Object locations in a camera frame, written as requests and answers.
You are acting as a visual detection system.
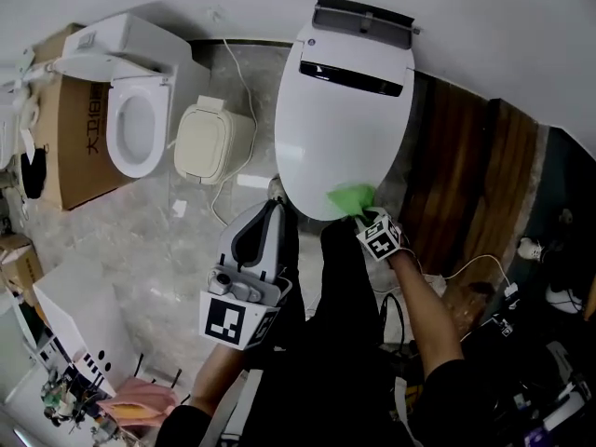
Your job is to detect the white power cord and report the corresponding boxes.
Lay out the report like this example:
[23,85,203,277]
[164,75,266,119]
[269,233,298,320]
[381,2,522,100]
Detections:
[210,38,260,227]

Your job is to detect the person's left forearm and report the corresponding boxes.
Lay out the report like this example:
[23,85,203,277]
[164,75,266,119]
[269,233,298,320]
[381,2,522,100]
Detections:
[189,342,249,417]

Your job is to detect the green cloth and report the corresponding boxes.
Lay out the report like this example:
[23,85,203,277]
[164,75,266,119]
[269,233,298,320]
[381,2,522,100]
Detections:
[326,182,376,221]

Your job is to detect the white toilet lid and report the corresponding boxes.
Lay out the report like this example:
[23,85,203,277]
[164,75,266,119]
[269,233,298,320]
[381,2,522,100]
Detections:
[274,39,416,224]

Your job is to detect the white charging cable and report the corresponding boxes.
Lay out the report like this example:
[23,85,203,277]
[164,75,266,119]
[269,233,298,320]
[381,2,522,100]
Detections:
[440,253,514,293]

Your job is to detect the white paper sheet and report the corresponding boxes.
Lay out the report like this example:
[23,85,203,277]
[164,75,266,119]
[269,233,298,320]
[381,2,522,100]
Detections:
[236,172,273,191]

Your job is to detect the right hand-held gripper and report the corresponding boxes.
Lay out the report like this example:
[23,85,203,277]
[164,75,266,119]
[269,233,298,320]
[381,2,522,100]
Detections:
[356,207,402,263]

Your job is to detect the person's right forearm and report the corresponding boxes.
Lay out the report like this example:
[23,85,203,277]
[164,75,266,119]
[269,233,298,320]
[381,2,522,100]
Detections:
[387,249,467,385]

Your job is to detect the person's black clothing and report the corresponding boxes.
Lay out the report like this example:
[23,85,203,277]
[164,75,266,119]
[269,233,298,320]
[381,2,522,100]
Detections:
[155,204,493,447]

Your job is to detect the white open toilet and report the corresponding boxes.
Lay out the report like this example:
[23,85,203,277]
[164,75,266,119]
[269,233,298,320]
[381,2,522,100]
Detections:
[50,11,212,180]

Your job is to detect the cream lidded plastic box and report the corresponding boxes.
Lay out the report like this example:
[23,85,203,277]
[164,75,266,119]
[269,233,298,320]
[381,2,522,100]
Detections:
[172,94,257,186]

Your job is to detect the white panel with black slots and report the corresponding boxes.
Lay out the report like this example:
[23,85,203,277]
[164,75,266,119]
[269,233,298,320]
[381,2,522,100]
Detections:
[32,258,118,399]

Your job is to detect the wooden step platform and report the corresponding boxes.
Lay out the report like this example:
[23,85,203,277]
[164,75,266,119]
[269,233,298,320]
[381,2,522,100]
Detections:
[399,74,542,340]

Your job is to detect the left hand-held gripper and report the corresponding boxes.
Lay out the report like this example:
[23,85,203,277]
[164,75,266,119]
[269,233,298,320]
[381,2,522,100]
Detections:
[198,200,293,352]

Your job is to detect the small cardboard box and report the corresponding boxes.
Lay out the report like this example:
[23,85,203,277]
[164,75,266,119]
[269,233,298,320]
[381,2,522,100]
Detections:
[0,232,46,307]

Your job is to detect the large printed cardboard box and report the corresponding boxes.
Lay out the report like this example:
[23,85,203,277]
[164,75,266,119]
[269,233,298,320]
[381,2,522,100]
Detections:
[29,21,142,211]

